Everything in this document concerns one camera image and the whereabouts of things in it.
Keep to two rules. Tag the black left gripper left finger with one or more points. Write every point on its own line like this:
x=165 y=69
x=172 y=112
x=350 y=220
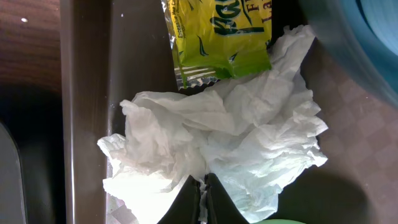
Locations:
x=186 y=207

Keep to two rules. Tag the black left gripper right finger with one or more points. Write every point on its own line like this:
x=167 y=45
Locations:
x=221 y=209

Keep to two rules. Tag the green bowl with rice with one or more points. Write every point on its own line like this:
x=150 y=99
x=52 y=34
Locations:
x=278 y=221

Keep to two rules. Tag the white tissue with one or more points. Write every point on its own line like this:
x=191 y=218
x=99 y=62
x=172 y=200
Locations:
x=257 y=134

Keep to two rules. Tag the yellow green snack wrapper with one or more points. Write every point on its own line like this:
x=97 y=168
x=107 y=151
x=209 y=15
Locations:
x=213 y=40

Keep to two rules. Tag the black tray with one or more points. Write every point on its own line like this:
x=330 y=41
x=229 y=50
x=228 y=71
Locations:
x=32 y=156

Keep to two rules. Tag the dark blue plate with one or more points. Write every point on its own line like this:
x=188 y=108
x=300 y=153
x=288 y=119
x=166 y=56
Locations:
x=341 y=27

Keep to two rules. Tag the light blue bowl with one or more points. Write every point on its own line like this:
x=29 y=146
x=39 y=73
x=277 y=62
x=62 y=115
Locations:
x=381 y=15

